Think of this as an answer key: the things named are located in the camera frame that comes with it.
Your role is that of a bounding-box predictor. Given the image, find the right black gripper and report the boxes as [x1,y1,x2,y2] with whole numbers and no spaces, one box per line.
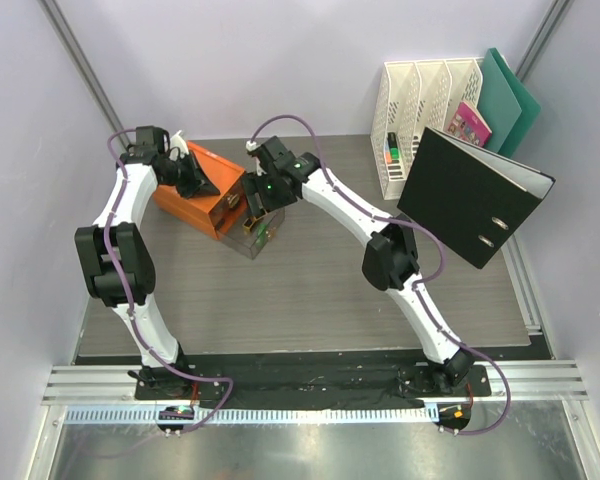
[238,170,295,219]

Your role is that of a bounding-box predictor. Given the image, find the green lipstick box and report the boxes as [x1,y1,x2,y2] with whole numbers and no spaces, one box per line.
[255,225,269,248]

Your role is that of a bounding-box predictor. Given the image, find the clear acrylic drawer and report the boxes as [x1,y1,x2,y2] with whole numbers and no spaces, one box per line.
[217,194,286,260]
[223,185,247,222]

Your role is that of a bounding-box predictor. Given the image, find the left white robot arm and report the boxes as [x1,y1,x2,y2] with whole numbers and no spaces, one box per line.
[74,147,197,399]

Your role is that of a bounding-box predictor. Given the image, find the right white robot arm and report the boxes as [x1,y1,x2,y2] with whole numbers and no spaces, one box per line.
[243,142,474,395]

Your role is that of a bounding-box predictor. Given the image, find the orange drawer organizer box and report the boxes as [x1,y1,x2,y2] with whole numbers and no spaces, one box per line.
[153,140,246,240]

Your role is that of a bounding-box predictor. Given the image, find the green orange highlighter markers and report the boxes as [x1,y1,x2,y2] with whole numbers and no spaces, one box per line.
[384,132,401,165]

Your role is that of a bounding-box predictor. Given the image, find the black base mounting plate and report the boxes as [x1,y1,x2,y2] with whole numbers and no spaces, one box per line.
[129,350,491,409]

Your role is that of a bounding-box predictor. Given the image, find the white mesh file rack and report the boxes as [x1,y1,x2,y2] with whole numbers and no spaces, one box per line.
[370,57,483,200]

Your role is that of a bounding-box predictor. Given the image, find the black lever arch binder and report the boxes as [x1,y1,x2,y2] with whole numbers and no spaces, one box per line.
[398,127,555,269]

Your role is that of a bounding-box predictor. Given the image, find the pink booklet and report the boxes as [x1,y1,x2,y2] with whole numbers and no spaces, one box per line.
[444,101,492,147]

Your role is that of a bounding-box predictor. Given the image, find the green folder front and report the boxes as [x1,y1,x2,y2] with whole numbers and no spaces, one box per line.
[478,48,522,153]

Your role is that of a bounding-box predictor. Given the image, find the green folder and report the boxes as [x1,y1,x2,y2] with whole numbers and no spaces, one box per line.
[492,49,541,158]
[478,48,522,153]

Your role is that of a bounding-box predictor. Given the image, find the green folder back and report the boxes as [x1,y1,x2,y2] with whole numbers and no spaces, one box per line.
[492,49,541,158]

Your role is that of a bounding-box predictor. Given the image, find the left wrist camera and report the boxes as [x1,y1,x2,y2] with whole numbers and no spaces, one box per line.
[135,126,171,154]

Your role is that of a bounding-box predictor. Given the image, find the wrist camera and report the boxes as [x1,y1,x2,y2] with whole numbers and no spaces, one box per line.
[253,136,294,174]
[135,126,171,154]

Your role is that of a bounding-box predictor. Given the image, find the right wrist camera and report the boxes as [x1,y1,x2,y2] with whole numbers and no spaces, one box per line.
[253,136,294,174]

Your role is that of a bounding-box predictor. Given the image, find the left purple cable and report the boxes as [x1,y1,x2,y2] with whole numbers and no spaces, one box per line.
[104,125,234,435]

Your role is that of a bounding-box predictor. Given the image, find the purple cable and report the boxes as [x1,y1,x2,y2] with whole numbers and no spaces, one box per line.
[249,113,512,436]
[104,125,234,435]

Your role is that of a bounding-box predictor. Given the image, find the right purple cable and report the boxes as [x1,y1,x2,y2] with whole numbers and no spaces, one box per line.
[249,113,512,436]

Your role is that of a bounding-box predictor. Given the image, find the white slotted cable duct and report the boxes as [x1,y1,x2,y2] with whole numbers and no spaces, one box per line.
[65,403,439,426]

